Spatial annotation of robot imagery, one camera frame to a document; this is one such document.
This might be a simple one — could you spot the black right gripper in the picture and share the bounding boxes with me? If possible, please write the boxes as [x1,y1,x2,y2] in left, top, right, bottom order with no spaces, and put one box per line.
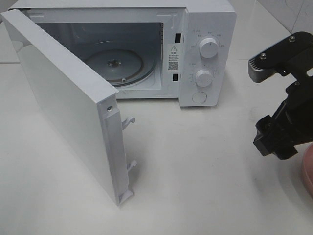
[251,31,313,160]

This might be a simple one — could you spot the pink round plate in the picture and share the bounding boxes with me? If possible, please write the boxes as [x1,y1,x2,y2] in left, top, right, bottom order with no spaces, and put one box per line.
[302,144,313,196]

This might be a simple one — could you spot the round white door button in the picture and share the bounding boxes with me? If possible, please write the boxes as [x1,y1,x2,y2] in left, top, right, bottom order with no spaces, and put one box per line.
[192,92,207,103]

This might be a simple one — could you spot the white timer knob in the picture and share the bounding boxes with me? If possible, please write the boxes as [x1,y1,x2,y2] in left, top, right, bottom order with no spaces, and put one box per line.
[195,69,213,87]

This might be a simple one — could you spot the white microwave door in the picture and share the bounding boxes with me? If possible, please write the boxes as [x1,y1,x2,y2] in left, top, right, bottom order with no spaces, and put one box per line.
[1,10,136,205]

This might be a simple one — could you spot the upper white power knob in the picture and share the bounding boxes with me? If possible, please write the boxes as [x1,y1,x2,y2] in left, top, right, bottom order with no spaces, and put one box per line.
[199,37,219,59]

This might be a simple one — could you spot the white microwave oven body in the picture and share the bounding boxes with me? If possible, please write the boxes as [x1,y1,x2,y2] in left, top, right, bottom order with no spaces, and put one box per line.
[8,0,237,107]

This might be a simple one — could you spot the glass microwave turntable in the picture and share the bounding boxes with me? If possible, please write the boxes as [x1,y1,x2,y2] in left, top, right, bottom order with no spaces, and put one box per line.
[84,49,157,87]

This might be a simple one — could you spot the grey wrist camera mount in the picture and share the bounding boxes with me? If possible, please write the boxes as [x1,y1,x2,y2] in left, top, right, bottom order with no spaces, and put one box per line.
[248,58,276,83]

